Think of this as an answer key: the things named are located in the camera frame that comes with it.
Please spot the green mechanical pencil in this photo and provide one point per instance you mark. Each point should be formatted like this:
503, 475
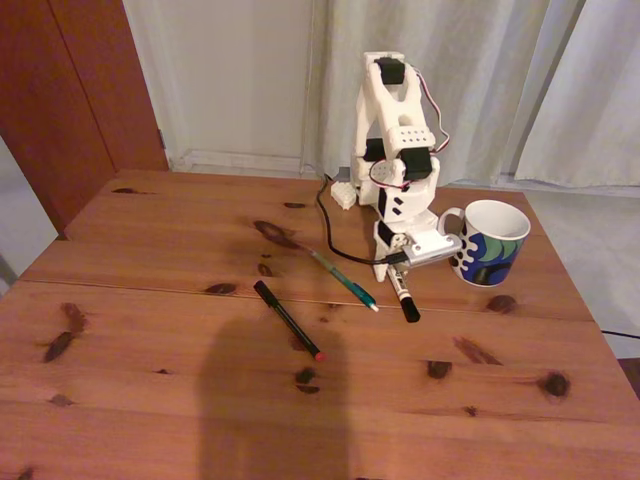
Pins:
345, 280

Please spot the white marker black cap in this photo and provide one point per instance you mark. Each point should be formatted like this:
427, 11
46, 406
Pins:
406, 300

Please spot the black pen red end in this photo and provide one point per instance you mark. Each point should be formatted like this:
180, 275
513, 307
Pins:
285, 315

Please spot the white blue green mug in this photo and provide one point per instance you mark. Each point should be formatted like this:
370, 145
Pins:
490, 260

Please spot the white baseboard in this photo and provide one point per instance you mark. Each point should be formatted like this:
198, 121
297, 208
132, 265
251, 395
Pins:
235, 159

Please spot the white curtain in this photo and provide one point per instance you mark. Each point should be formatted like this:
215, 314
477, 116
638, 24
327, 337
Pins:
475, 75
600, 100

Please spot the brown wooden cabinet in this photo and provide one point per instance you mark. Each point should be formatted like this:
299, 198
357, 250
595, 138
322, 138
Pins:
60, 100

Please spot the white furniture panel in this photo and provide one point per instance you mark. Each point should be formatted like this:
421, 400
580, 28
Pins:
20, 215

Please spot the silver camera box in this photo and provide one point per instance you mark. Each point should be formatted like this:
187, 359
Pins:
432, 255

